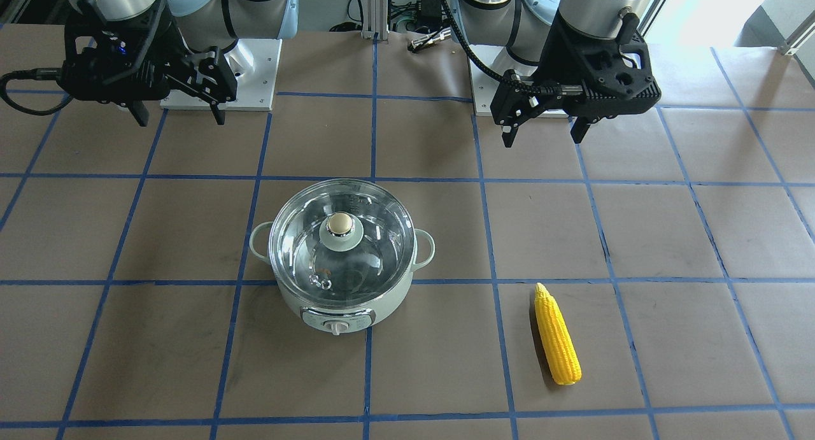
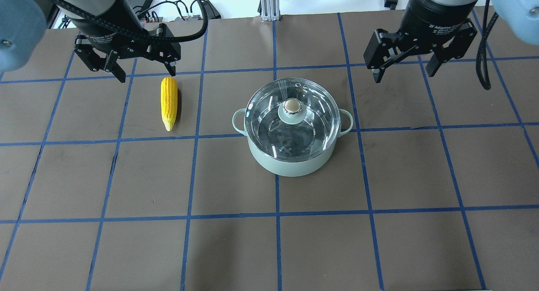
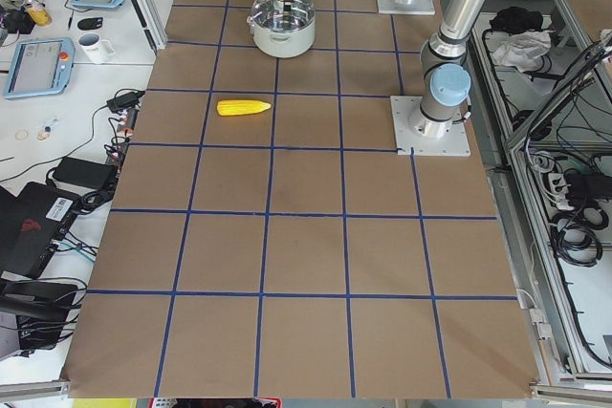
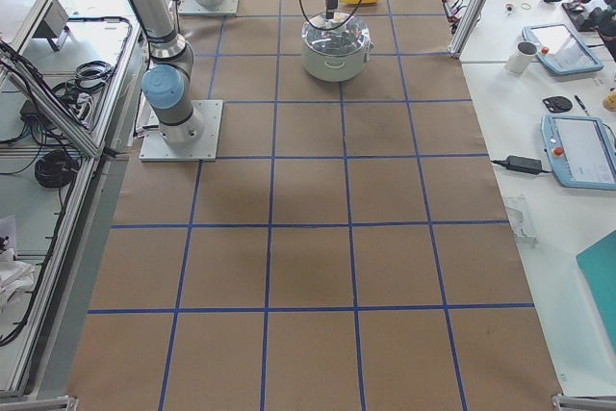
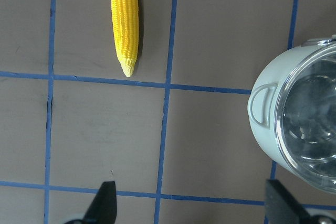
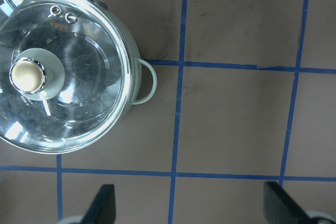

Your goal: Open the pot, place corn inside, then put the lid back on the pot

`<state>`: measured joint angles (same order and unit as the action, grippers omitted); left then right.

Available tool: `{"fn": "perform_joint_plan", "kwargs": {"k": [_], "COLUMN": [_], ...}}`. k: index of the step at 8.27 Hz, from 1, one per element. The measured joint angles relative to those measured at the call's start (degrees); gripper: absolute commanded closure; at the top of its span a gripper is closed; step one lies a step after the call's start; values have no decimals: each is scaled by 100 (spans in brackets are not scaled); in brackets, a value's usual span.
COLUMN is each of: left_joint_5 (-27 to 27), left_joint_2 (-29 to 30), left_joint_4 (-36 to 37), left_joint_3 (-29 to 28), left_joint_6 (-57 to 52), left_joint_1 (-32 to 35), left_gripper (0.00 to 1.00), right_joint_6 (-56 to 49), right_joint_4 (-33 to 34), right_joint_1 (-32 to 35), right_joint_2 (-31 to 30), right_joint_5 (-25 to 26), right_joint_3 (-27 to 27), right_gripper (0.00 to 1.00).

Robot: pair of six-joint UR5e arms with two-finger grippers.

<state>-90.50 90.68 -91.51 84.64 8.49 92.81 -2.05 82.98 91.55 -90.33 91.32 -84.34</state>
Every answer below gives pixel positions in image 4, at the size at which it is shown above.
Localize white electric pot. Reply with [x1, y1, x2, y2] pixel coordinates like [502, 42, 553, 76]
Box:
[301, 39, 373, 83]

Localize white mug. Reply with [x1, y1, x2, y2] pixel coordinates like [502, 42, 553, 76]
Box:
[504, 40, 538, 75]

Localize far blue teach pendant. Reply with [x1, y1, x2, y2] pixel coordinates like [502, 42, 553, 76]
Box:
[522, 23, 603, 76]

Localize blue teach pendant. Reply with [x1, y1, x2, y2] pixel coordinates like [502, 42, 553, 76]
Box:
[540, 115, 615, 191]
[522, 23, 603, 76]

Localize black round disc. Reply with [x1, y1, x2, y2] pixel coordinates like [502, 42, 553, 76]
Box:
[542, 95, 573, 114]

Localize black power adapter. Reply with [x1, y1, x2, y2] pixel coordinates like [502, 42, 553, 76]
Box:
[505, 155, 544, 175]

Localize brown paper mat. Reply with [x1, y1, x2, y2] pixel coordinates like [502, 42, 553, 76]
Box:
[68, 0, 559, 410]

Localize black pen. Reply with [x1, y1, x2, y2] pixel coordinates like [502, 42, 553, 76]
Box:
[574, 95, 590, 117]

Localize grey metal box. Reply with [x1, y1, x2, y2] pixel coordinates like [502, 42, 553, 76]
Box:
[33, 0, 68, 39]

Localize near blue teach pendant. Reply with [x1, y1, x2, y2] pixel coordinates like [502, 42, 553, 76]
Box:
[540, 115, 615, 191]

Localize teal board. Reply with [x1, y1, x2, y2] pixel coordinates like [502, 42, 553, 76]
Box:
[577, 232, 615, 349]

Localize clear plastic bracket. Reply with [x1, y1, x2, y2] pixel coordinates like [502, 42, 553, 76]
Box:
[503, 194, 538, 247]

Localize black cable coil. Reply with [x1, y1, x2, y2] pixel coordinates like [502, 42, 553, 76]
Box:
[34, 148, 80, 190]

